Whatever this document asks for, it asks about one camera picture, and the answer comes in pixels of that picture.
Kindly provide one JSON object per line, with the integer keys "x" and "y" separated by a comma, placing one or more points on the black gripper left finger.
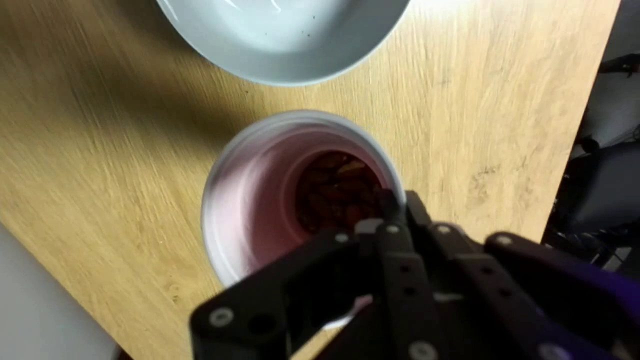
{"x": 293, "y": 292}

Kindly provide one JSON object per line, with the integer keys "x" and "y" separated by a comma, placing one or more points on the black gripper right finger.
{"x": 520, "y": 301}

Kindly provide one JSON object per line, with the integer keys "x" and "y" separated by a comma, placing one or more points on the red plastic cup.
{"x": 247, "y": 201}

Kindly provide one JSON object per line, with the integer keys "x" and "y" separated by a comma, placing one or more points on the brown contents of cup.
{"x": 337, "y": 192}

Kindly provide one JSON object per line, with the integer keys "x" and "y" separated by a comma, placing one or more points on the black equipment beside robot base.
{"x": 601, "y": 192}

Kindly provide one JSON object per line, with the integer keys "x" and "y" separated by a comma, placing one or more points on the grey ceramic bowl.
{"x": 280, "y": 40}

